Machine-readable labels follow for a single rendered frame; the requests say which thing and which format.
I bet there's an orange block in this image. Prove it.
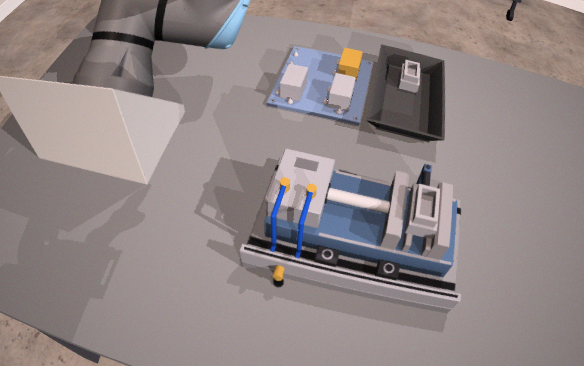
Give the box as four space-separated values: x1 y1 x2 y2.
338 48 362 82

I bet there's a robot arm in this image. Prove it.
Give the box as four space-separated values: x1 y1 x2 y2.
73 0 250 97

